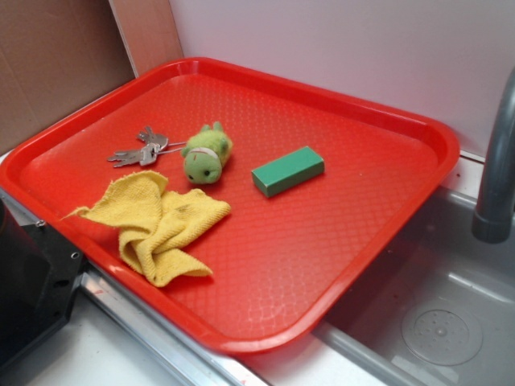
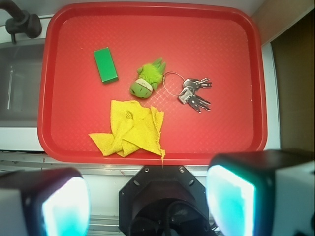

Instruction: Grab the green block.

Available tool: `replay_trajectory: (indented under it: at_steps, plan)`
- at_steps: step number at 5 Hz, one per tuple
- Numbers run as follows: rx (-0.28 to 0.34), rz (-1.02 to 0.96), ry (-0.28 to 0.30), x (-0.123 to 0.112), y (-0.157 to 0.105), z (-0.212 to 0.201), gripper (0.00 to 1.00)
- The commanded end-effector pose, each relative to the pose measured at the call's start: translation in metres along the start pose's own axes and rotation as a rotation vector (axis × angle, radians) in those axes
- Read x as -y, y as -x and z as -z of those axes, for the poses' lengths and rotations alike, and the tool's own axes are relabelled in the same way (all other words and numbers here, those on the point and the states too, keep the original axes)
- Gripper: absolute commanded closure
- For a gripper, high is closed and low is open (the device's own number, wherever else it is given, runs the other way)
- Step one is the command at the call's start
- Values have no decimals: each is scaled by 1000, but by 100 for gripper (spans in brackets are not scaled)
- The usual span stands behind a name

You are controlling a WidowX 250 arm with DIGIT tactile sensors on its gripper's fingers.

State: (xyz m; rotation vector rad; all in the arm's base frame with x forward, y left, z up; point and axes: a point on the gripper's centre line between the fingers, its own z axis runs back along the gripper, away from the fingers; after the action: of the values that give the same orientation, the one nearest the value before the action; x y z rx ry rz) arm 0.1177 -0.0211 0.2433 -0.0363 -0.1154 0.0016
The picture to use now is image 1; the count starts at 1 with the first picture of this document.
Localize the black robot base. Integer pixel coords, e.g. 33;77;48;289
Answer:
1;203;84;372

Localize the green rectangular block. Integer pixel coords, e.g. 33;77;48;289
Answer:
251;146;325;198

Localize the green plush frog toy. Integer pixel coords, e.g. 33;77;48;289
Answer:
181;121;233;185

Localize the red plastic tray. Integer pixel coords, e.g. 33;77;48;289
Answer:
1;58;459;355

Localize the yellow cloth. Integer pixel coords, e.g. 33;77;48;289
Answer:
70;170;231;288

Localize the silver keys bunch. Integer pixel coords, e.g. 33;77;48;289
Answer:
107;126;186;167

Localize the grey toy sink basin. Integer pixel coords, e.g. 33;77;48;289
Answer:
245;189;514;385

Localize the grey faucet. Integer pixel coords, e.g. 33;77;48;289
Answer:
472;73;514;244

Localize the brown cardboard panel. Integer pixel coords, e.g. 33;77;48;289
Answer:
1;1;183;153

